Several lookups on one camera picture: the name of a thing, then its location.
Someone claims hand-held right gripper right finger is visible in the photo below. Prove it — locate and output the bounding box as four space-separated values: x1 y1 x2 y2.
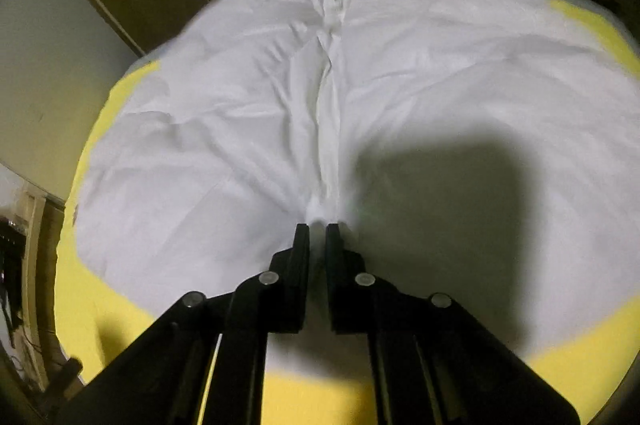
325 222 581 425

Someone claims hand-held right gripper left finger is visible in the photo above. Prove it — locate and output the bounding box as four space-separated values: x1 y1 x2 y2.
55 222 311 425

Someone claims white puffer jacket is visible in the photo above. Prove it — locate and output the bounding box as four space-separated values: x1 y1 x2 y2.
72 0 640 356

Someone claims yellow blanket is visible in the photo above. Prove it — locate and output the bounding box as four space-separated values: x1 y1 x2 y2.
52 0 640 425

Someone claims wooden side shelf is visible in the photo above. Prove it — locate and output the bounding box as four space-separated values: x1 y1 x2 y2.
21 186 68 392

